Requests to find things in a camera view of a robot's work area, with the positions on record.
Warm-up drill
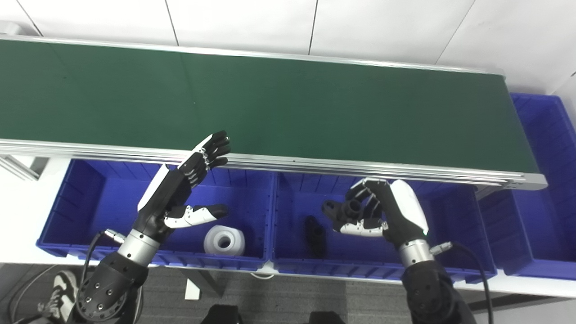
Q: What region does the large blue plastic bin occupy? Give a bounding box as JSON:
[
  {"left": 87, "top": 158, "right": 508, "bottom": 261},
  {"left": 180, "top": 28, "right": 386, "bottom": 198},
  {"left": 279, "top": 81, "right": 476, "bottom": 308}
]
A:
[{"left": 477, "top": 92, "right": 576, "bottom": 280}]

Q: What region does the black and white sneaker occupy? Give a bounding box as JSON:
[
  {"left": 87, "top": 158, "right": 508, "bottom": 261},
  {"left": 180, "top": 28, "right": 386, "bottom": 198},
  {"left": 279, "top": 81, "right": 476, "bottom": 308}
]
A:
[{"left": 38, "top": 270, "right": 78, "bottom": 322}]

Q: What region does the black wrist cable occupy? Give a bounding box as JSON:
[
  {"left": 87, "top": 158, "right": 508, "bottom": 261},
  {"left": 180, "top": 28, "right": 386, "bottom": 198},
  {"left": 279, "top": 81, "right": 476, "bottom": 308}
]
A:
[
  {"left": 430, "top": 242, "right": 495, "bottom": 324},
  {"left": 74, "top": 229, "right": 127, "bottom": 322}
]

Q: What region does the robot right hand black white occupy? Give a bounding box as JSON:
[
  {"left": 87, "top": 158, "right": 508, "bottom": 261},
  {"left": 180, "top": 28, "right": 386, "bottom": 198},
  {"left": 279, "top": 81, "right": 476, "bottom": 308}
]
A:
[{"left": 333, "top": 178, "right": 429, "bottom": 250}]

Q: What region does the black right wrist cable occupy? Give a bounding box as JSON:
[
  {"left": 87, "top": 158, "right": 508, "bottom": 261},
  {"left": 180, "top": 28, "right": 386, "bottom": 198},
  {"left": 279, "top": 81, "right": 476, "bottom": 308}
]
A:
[{"left": 430, "top": 242, "right": 495, "bottom": 324}]

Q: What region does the black flanged part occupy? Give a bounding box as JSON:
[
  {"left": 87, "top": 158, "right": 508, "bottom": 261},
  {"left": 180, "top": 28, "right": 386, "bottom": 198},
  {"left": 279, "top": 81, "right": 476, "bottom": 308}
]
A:
[
  {"left": 322, "top": 199, "right": 366, "bottom": 224},
  {"left": 305, "top": 216, "right": 327, "bottom": 258}
]

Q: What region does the aluminium conveyor support leg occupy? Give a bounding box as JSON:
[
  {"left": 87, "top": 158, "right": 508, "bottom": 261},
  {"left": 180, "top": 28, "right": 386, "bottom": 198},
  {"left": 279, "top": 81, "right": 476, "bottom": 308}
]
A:
[
  {"left": 0, "top": 154, "right": 49, "bottom": 181},
  {"left": 475, "top": 184, "right": 502, "bottom": 201}
]

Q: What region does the table leg with white foot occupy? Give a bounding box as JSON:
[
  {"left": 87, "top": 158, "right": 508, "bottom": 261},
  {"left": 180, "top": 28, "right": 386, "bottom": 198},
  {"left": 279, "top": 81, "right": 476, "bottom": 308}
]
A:
[{"left": 184, "top": 269, "right": 225, "bottom": 301}]

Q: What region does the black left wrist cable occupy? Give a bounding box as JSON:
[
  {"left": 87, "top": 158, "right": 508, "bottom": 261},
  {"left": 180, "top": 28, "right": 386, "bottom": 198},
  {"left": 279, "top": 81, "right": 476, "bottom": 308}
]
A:
[{"left": 74, "top": 229, "right": 127, "bottom": 322}]

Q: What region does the robot left hand black white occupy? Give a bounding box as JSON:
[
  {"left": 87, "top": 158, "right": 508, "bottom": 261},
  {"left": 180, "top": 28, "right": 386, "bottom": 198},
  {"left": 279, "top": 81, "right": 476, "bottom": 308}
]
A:
[{"left": 134, "top": 130, "right": 231, "bottom": 241}]

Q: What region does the green conveyor belt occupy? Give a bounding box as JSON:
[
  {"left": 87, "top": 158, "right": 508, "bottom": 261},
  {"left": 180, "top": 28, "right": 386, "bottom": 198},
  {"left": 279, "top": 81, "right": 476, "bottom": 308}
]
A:
[
  {"left": 0, "top": 35, "right": 549, "bottom": 190},
  {"left": 0, "top": 40, "right": 539, "bottom": 174}
]

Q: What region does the robot right leg black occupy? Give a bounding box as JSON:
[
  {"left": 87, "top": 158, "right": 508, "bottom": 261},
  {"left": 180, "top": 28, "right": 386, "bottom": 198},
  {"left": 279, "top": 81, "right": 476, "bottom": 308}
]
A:
[{"left": 308, "top": 310, "right": 347, "bottom": 324}]

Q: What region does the white cylindrical part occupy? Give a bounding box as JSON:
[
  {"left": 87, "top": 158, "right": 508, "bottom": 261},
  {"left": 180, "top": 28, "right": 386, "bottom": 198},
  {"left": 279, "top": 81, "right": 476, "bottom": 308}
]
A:
[{"left": 203, "top": 225, "right": 246, "bottom": 257}]

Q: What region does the robot left leg black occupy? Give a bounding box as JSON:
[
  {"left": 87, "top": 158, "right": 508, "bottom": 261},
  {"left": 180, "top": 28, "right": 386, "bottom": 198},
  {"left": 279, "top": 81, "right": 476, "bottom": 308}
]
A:
[{"left": 200, "top": 305, "right": 243, "bottom": 324}]

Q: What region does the robot leg black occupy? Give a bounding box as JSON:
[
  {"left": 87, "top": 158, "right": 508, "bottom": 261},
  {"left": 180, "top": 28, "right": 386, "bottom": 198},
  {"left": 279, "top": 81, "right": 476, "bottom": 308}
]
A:
[
  {"left": 200, "top": 305, "right": 243, "bottom": 324},
  {"left": 308, "top": 310, "right": 347, "bottom": 324}
]

